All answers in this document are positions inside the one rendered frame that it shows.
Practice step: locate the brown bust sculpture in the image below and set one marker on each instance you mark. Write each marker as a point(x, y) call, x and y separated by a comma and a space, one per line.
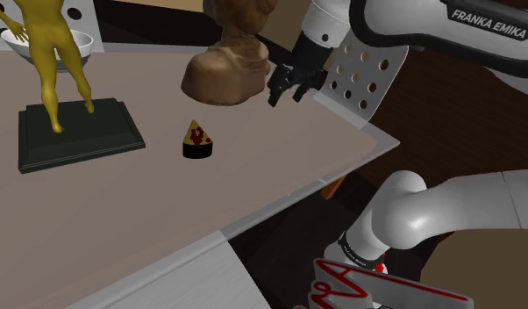
point(225, 72)

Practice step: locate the grey perforated plate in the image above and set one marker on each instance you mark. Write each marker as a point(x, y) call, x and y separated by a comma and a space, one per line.
point(389, 85)

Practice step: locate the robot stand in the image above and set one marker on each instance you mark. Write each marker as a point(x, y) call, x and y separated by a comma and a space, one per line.
point(375, 295)

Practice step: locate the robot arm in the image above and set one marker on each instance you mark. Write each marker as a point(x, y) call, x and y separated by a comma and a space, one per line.
point(418, 214)

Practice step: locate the grey panel with black holes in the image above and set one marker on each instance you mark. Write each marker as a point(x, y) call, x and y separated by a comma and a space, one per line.
point(87, 25)

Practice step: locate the white bowl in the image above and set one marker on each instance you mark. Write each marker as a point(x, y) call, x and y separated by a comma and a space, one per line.
point(82, 45)

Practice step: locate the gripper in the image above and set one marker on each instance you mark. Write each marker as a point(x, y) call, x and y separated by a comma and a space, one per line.
point(309, 55)

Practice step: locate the yellow figure on dark base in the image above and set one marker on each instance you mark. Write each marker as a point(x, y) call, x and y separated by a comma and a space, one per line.
point(76, 137)

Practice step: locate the pizza slice on black base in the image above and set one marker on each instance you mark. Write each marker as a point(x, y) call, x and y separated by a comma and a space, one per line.
point(197, 147)

